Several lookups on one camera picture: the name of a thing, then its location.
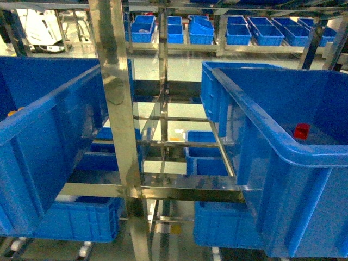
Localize red toy building block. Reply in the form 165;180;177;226
293;123;310;140

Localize yellow toy building block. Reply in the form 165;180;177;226
7;107;24;117

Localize small blue bin on floor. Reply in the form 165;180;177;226
184;130;228;176

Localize blue bin behind right bin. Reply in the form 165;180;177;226
200;61;281;122

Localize blue bin lower right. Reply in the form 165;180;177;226
193;201;263;250

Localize large blue bin upper right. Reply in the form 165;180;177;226
213;68;347;258

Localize large blue bin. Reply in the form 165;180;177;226
213;68;347;258
1;57;119;236

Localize blue bin lower left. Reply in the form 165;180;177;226
33;196;124;243

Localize large blue bin upper left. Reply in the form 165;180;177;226
1;57;119;236

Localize white machine in background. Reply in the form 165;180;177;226
16;9;72;53

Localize stainless steel vertical post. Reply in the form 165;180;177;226
89;1;152;260

